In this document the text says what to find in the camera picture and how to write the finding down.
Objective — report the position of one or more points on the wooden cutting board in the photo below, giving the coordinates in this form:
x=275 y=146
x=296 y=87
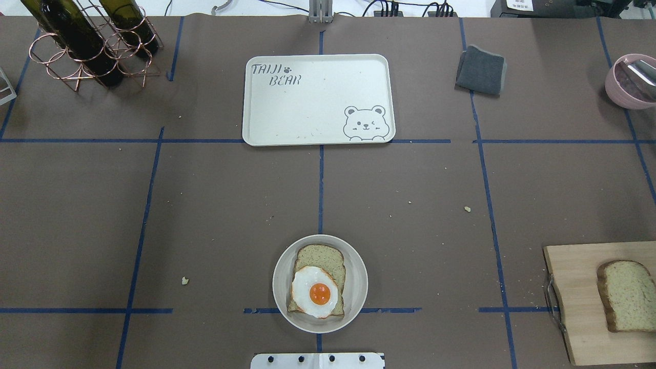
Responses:
x=588 y=341

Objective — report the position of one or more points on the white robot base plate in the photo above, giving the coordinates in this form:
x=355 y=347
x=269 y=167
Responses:
x=319 y=360

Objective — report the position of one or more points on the round cream plate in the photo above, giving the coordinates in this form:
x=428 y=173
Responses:
x=354 y=292

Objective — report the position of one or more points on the brown bread slice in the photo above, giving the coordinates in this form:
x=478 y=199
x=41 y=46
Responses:
x=627 y=292
x=329 y=259

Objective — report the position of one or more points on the copper wire bottle rack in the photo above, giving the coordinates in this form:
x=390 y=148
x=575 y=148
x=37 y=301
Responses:
x=54 y=57

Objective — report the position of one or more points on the folded grey cloth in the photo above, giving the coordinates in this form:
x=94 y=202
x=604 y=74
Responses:
x=481 y=71

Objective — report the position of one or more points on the dark green wine bottle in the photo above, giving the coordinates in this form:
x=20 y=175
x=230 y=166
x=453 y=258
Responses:
x=126 y=16
x=73 y=31

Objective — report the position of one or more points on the metal scoop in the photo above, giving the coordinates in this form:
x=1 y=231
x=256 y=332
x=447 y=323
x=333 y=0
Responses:
x=637 y=78

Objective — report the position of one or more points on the pink bowl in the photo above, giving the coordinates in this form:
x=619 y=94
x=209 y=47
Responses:
x=616 y=92

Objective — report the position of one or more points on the fried egg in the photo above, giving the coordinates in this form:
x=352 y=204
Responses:
x=314 y=292

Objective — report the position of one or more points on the cream bear serving tray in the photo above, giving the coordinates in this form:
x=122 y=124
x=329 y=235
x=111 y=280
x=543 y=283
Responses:
x=318 y=100

